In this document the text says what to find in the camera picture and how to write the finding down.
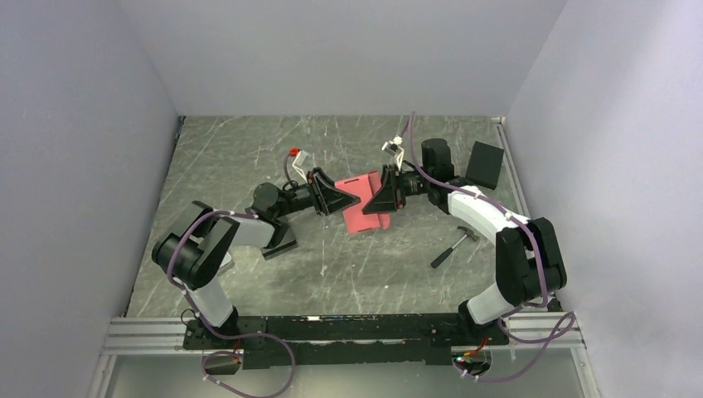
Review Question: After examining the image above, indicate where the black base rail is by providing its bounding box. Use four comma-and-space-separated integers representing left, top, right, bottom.
183, 313, 508, 370

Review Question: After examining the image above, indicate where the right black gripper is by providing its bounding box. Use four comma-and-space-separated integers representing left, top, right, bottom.
362, 164, 433, 215

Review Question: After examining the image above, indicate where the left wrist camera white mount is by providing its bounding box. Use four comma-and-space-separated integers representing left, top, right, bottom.
285, 147, 313, 181

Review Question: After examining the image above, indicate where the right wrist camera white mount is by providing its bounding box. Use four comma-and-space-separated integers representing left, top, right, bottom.
381, 135, 405, 169

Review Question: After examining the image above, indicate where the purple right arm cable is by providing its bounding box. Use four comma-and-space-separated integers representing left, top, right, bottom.
400, 110, 577, 385

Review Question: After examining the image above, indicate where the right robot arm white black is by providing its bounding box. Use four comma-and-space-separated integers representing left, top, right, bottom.
362, 136, 566, 344

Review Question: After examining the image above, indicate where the black box near right wall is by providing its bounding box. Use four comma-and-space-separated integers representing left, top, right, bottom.
464, 141, 504, 190

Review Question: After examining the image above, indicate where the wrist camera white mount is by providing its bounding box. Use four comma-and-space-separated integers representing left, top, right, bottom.
285, 147, 313, 181
381, 135, 405, 169

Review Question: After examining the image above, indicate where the aluminium frame rail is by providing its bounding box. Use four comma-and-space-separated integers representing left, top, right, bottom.
102, 318, 187, 356

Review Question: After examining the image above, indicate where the red cardboard paper box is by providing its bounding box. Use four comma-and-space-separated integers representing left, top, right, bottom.
335, 171, 390, 235

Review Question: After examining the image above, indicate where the hammer with black handle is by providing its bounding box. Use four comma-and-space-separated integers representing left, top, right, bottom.
430, 226, 479, 269

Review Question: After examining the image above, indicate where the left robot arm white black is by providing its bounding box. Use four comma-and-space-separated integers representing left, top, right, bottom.
151, 167, 361, 348

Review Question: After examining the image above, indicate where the black box near left arm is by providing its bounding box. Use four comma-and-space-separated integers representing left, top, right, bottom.
260, 217, 298, 260

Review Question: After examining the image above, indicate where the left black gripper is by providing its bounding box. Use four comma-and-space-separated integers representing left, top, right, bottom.
275, 167, 361, 218

